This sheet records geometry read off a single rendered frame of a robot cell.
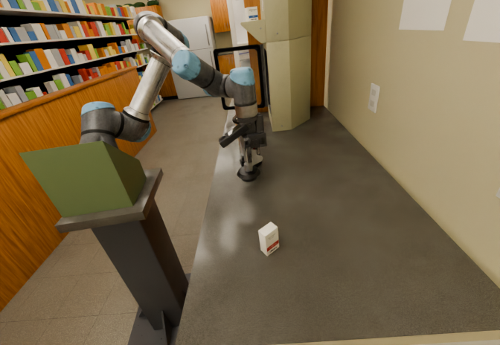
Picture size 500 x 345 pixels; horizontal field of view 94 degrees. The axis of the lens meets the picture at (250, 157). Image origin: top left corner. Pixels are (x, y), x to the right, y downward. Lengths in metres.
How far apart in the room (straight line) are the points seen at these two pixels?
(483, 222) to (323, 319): 0.45
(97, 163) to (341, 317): 0.84
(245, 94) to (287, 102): 0.60
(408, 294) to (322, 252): 0.20
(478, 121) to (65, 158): 1.17
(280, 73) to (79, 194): 1.02
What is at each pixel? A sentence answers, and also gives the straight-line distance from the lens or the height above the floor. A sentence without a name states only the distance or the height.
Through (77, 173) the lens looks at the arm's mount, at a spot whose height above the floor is 1.12.
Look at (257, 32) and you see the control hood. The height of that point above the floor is 1.46.
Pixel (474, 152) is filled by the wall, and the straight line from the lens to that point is 0.78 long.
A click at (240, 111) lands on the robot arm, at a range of 0.77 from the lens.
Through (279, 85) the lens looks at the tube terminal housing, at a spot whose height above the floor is 1.20.
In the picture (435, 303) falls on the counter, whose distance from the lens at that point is 0.70.
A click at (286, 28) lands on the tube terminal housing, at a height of 1.46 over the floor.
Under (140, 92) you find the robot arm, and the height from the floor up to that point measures 1.30.
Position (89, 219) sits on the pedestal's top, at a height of 0.94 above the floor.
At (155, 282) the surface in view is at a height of 0.44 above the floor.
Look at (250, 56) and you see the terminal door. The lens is 1.59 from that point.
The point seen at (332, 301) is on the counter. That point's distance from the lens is 0.64.
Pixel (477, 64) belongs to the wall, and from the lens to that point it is 0.77.
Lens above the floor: 1.49
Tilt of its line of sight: 29 degrees down
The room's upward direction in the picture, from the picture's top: 7 degrees counter-clockwise
